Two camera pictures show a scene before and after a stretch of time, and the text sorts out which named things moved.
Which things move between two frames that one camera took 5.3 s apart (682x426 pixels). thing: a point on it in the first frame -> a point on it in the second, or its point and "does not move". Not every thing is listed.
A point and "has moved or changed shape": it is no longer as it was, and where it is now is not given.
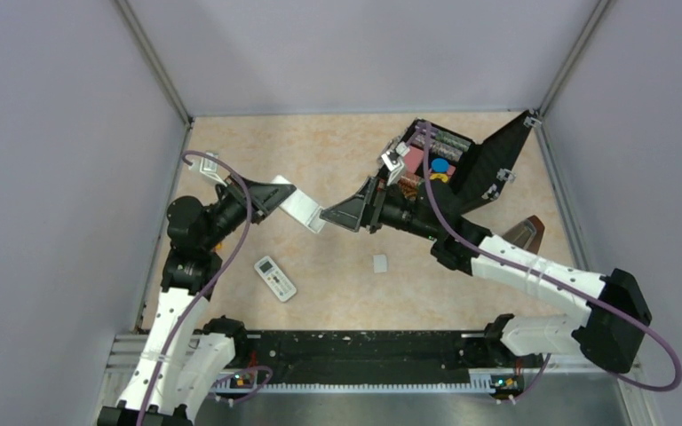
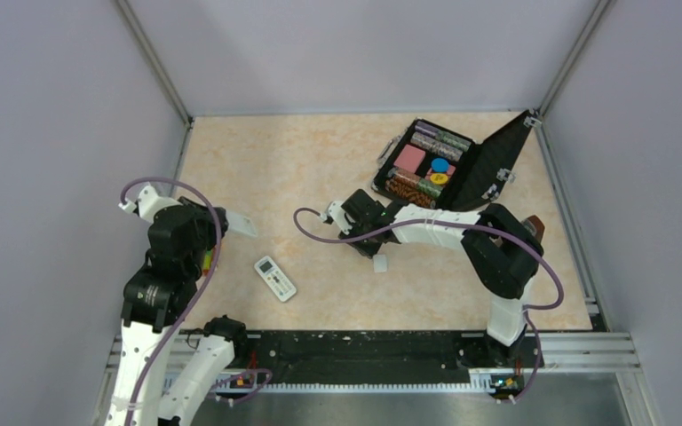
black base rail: (375, 357) does not move
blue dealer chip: (440, 165) does not move
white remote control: (302, 207) has moved or changed shape
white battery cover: (380, 264) does not move
